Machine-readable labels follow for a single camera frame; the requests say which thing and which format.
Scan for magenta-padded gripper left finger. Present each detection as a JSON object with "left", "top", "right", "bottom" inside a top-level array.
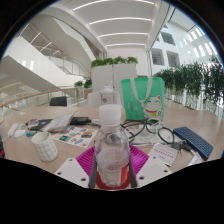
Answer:
[{"left": 53, "top": 145, "right": 99, "bottom": 190}]

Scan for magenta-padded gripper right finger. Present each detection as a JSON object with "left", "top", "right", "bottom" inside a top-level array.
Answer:
[{"left": 127, "top": 144, "right": 173, "bottom": 189}]

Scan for clear plastic water bottle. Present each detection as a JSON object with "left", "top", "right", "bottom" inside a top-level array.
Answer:
[{"left": 93, "top": 104, "right": 131, "bottom": 188}]

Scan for white printed card packet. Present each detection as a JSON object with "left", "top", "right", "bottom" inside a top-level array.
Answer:
[{"left": 147, "top": 143, "right": 180, "bottom": 168}]

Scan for colourful sticker sheet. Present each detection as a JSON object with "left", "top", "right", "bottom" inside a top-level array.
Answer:
[{"left": 51, "top": 125, "right": 100, "bottom": 149}]

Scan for white grid-pattern mug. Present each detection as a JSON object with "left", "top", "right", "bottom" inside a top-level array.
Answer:
[{"left": 30, "top": 131, "right": 59, "bottom": 163}]

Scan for bunch of metal keys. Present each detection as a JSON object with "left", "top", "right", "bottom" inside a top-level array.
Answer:
[{"left": 171, "top": 139, "right": 196, "bottom": 154}]

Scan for small clear plastic packet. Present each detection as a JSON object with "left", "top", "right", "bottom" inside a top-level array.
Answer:
[{"left": 188, "top": 151, "right": 204, "bottom": 167}]

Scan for open white booklet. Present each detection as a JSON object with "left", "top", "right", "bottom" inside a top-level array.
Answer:
[{"left": 43, "top": 111, "right": 78, "bottom": 134}]

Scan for dark blue keyboard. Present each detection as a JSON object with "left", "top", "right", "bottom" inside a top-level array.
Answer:
[{"left": 172, "top": 125, "right": 214, "bottom": 162}]

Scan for small black box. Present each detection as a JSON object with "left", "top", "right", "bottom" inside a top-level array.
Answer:
[{"left": 69, "top": 116, "right": 92, "bottom": 126}]

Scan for black flat case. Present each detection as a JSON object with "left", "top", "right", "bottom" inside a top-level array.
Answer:
[{"left": 26, "top": 118, "right": 54, "bottom": 132}]

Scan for green tote bag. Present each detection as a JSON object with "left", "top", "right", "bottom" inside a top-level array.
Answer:
[{"left": 120, "top": 76, "right": 166, "bottom": 122}]

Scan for black chair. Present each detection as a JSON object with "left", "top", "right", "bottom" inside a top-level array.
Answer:
[{"left": 49, "top": 95, "right": 68, "bottom": 108}]

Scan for white chair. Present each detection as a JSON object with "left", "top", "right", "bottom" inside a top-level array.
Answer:
[{"left": 86, "top": 91, "right": 123, "bottom": 108}]

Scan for tall clear white-lidded bottle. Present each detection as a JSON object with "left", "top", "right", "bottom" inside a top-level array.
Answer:
[{"left": 99, "top": 80, "right": 116, "bottom": 107}]

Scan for low planter with plants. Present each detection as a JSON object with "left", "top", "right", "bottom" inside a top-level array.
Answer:
[{"left": 73, "top": 79, "right": 93, "bottom": 99}]

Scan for long green plant hedge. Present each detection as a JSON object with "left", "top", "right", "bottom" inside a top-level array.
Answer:
[{"left": 151, "top": 54, "right": 224, "bottom": 114}]

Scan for white cabinet with plants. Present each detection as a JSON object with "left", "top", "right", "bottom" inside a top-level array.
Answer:
[{"left": 90, "top": 55, "right": 139, "bottom": 101}]

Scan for ceiling light strips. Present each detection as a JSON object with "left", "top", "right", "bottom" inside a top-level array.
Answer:
[{"left": 71, "top": 0, "right": 158, "bottom": 49}]

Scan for tangled black cables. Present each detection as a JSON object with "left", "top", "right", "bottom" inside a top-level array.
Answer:
[{"left": 120, "top": 118, "right": 176, "bottom": 146}]

